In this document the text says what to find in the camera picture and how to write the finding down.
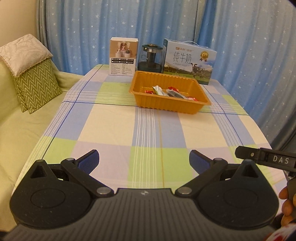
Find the checkered tablecloth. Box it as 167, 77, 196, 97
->
11, 64, 287, 195

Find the green chevron cushion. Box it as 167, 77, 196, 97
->
12, 59, 62, 114

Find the small white product box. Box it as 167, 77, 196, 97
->
109, 37, 138, 76

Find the red candy packet top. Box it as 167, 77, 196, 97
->
166, 86, 179, 93

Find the red candy packet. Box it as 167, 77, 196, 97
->
186, 96, 199, 101
166, 86, 179, 93

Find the cream white pillow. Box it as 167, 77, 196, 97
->
1, 34, 53, 77

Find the person's right hand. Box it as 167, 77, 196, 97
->
278, 187, 295, 226

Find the clear black printed snack packet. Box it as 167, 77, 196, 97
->
166, 90, 187, 99

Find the orange plastic tray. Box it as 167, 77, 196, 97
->
129, 71, 211, 114

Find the pure milk carton box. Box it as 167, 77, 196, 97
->
163, 39, 217, 85

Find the blue star curtain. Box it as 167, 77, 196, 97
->
37, 1, 295, 152

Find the red candy packet front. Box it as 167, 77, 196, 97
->
186, 96, 199, 101

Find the dark green glass jar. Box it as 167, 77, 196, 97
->
137, 44, 163, 73

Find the silver foil snack packet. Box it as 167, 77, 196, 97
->
152, 85, 169, 97

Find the green sofa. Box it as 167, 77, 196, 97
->
0, 62, 81, 232

